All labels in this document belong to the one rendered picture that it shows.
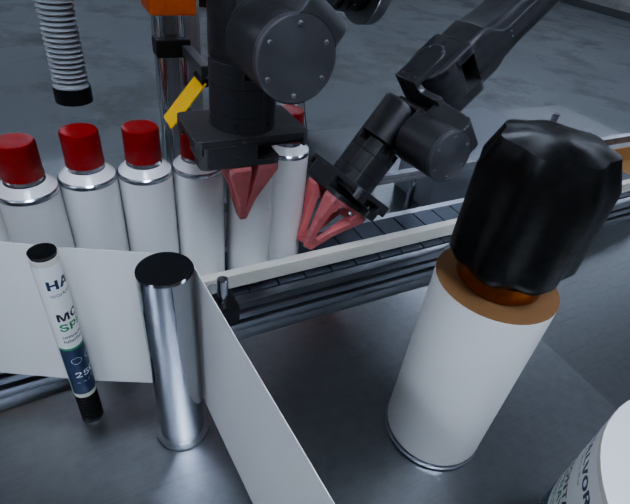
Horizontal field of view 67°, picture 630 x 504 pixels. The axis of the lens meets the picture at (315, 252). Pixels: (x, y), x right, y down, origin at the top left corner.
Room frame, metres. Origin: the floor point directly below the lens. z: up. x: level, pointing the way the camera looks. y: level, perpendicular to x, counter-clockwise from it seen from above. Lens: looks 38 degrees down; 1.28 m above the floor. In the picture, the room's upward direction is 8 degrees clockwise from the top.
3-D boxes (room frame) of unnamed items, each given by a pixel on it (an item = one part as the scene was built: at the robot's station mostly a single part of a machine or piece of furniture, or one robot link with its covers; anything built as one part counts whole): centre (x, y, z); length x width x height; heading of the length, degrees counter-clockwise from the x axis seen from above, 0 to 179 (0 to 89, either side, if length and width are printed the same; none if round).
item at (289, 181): (0.50, 0.05, 0.98); 0.05 x 0.05 x 0.20
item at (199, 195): (0.43, 0.13, 0.98); 0.05 x 0.05 x 0.20
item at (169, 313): (0.23, 0.10, 0.97); 0.05 x 0.05 x 0.19
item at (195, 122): (0.40, 0.08, 1.13); 0.10 x 0.07 x 0.07; 121
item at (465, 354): (0.27, -0.13, 1.03); 0.09 x 0.09 x 0.30
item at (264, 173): (0.39, 0.09, 1.05); 0.07 x 0.07 x 0.09; 31
